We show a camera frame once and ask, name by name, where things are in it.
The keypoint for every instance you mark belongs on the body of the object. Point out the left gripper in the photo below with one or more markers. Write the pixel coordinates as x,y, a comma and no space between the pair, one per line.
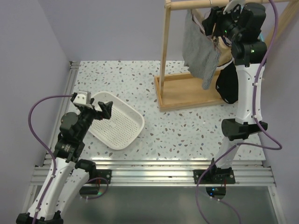
105,108

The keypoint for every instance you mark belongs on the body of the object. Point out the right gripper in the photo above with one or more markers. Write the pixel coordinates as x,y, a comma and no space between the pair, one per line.
217,16

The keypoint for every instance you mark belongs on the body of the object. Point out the grey striped underwear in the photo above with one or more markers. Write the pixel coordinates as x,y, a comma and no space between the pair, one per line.
199,52

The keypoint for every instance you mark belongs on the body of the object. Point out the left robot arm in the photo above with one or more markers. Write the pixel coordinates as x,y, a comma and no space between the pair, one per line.
68,173

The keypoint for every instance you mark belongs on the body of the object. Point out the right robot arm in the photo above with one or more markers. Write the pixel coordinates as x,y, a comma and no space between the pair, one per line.
241,23

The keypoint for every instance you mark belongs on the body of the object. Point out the beige underwear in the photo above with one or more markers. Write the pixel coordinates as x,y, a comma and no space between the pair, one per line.
225,56

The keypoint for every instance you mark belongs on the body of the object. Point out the blue plastic clip hanger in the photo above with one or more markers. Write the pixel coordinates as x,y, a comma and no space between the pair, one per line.
261,38

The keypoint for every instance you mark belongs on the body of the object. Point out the black underwear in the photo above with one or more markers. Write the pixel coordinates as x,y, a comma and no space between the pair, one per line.
227,84

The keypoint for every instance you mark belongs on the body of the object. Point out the white perforated plastic basket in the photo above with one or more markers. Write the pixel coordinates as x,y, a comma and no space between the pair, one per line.
122,128

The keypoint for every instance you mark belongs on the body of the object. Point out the wooden clothes rack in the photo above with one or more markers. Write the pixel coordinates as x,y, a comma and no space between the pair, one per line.
182,90

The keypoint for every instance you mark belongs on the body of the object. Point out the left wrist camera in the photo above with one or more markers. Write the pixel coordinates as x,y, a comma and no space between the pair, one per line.
82,98

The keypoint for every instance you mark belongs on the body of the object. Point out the aluminium rail frame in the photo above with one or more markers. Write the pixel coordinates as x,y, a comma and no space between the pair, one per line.
172,143

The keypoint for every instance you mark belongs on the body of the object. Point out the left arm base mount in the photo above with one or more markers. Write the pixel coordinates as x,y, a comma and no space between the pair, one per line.
97,185

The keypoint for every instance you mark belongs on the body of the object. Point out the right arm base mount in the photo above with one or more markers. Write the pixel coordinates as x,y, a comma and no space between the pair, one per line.
218,179

